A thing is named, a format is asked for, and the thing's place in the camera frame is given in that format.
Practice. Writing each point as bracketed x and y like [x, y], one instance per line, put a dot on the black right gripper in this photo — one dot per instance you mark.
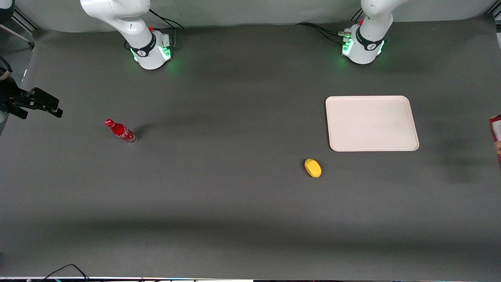
[10, 98]

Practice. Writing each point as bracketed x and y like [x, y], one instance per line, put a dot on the red cookie box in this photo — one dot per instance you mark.
[497, 137]

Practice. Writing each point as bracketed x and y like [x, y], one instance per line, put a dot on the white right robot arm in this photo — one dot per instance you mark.
[133, 23]

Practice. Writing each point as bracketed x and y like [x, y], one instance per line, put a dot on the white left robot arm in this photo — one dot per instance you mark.
[370, 35]

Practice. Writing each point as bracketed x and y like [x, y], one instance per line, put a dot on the beige plastic tray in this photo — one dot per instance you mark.
[372, 123]

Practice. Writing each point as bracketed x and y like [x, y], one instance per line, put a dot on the red cola bottle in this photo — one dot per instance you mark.
[121, 132]

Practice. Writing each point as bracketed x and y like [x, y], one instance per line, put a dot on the yellow fruit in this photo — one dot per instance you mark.
[313, 168]

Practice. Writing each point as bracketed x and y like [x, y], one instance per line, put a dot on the metal frame rail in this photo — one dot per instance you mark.
[23, 23]

